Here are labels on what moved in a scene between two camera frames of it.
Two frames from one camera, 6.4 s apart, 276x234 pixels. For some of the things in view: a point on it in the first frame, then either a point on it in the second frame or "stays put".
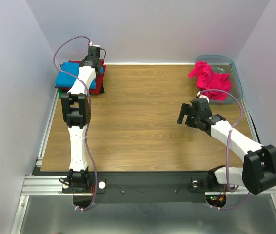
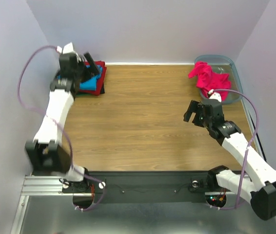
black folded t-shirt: [102, 90] stays put
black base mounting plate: [147, 186] stays put
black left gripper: [85, 58] -> [92, 64]
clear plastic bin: [222, 64] stays put
